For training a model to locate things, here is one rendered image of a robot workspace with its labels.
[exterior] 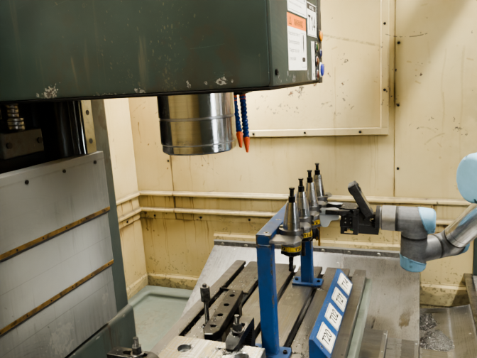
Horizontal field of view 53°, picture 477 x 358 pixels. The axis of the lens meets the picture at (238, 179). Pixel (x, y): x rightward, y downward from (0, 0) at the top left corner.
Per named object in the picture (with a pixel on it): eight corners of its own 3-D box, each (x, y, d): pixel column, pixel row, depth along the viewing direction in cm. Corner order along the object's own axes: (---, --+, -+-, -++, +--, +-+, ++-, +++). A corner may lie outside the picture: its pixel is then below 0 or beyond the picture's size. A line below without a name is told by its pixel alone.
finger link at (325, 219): (309, 228, 145) (339, 228, 145) (309, 209, 144) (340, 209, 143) (308, 225, 148) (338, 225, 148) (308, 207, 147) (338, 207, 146)
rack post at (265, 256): (292, 351, 123) (287, 241, 117) (287, 363, 118) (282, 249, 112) (255, 345, 126) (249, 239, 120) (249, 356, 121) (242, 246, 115)
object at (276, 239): (303, 239, 115) (303, 235, 115) (298, 246, 110) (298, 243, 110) (275, 236, 118) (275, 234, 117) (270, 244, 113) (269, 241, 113)
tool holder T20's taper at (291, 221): (284, 224, 121) (284, 198, 120) (301, 225, 120) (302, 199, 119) (280, 229, 117) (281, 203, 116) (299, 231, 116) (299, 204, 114)
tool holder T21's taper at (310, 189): (306, 202, 142) (305, 180, 140) (320, 203, 139) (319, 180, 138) (300, 205, 138) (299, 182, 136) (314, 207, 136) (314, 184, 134)
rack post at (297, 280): (324, 281, 163) (321, 197, 157) (320, 288, 158) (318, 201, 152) (294, 278, 167) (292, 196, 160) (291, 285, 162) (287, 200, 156)
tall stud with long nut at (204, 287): (214, 323, 139) (210, 282, 137) (210, 328, 137) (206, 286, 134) (205, 322, 140) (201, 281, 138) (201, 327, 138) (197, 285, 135)
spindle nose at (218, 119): (179, 145, 111) (174, 93, 109) (245, 143, 107) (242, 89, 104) (148, 156, 96) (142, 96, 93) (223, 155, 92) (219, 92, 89)
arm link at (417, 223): (434, 241, 136) (436, 212, 133) (394, 237, 139) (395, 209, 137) (434, 231, 143) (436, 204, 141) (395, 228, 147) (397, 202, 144)
